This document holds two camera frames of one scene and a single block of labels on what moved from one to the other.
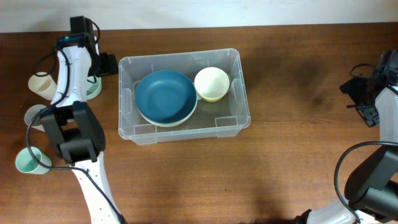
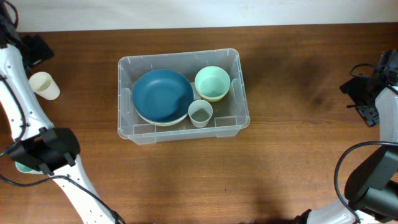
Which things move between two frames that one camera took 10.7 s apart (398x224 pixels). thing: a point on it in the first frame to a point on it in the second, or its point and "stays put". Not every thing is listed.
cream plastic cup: [43, 84] stays put
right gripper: [352, 88] stays put
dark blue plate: [166, 96] stays put
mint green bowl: [94, 87] to [212, 82]
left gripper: [107, 62] to [40, 49]
